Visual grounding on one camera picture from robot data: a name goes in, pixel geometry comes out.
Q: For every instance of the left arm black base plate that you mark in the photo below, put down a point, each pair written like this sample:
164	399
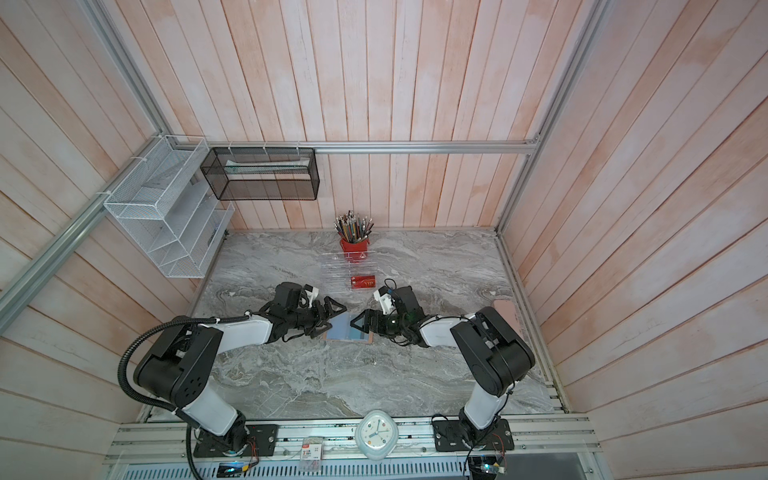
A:
257	440

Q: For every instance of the pink card holder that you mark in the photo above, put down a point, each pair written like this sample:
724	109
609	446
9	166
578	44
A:
345	336

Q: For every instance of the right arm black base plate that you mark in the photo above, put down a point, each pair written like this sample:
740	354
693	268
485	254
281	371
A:
461	435

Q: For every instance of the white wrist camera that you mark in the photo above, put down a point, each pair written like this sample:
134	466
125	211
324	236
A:
385	301
311	293

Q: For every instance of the red credit card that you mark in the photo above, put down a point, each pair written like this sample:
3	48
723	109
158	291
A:
363	282

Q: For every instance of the green circuit board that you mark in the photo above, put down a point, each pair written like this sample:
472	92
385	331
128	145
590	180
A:
484	468

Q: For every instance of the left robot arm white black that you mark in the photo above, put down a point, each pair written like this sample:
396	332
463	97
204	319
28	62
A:
169	366

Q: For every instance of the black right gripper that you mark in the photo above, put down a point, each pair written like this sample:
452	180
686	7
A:
370	321

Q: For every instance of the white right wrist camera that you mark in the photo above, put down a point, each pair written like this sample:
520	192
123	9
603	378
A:
385	301

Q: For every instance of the clear acrylic organizer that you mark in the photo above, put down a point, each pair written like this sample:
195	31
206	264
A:
335	273

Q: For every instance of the small red white box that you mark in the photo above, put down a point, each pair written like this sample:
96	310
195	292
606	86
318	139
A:
310	460

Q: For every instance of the left blue circuit board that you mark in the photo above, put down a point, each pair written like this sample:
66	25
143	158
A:
226	470

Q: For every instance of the aluminium frame rail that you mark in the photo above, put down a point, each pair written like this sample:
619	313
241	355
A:
394	147

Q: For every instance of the bundle of coloured pencils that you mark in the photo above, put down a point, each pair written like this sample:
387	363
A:
353	228

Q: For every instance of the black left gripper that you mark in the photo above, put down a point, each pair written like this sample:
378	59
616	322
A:
320	315

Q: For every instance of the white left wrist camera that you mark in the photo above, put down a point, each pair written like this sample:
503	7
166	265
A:
311	293

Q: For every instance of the white wire mesh shelf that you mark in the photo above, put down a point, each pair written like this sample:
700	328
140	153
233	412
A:
169	209

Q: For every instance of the white analog clock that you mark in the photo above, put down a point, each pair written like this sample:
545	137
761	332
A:
376	435

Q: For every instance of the pink case on table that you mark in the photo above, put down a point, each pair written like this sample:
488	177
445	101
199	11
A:
508	311

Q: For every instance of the red pencil cup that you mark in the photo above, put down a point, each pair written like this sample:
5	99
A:
354	252

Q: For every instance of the black wire mesh basket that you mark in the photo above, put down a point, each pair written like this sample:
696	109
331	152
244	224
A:
262	173

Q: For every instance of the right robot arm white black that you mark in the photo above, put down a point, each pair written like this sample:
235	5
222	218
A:
496	355

